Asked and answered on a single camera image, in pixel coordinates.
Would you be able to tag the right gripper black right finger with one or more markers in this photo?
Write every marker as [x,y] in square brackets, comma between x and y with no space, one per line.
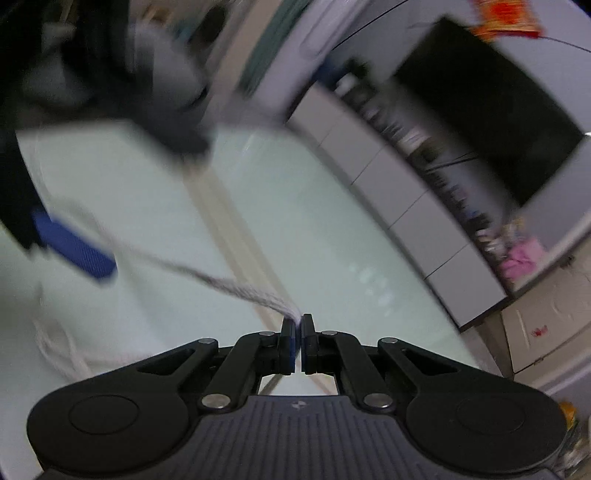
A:
[453,413]

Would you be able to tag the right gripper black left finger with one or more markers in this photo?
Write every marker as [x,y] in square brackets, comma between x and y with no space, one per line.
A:
[147,410]

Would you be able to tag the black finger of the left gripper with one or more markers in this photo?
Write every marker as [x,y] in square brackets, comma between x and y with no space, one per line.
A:
[59,238]

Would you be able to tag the white shoelace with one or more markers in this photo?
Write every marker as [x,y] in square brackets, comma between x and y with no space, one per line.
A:
[57,345]

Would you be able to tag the white interior door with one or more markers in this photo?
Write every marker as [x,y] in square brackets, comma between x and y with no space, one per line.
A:
[548,315]

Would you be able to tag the teal curtain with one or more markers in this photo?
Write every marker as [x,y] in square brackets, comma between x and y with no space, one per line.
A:
[269,44]

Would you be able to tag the white TV cabinet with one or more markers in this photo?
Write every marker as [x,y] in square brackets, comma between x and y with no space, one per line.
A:
[437,244]

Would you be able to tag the white standing air conditioner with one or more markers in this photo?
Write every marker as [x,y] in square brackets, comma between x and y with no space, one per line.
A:
[315,34]

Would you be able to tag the red Chinese knot decoration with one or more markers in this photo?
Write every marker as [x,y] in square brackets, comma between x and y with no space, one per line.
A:
[506,18]

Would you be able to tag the black wall television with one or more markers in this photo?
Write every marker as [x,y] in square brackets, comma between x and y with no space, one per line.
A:
[493,107]

